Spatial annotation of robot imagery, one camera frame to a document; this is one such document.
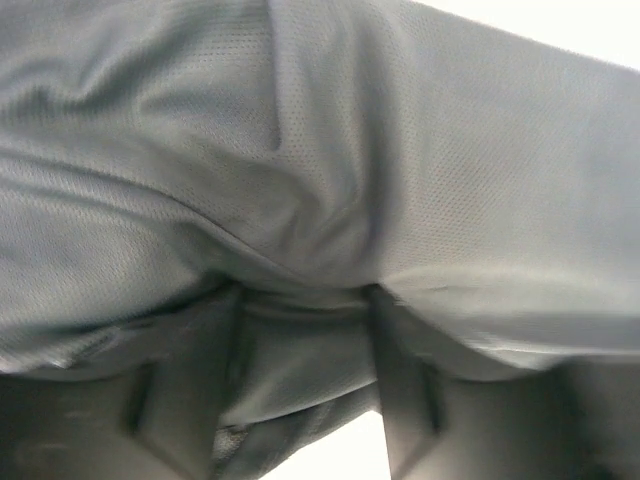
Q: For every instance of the grey green t shirt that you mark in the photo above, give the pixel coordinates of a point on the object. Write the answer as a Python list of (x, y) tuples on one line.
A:
[(153, 152)]

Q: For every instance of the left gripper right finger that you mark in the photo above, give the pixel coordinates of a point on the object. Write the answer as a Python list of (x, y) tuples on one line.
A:
[(452, 413)]

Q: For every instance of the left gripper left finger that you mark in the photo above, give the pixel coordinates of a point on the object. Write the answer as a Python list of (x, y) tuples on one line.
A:
[(145, 406)]

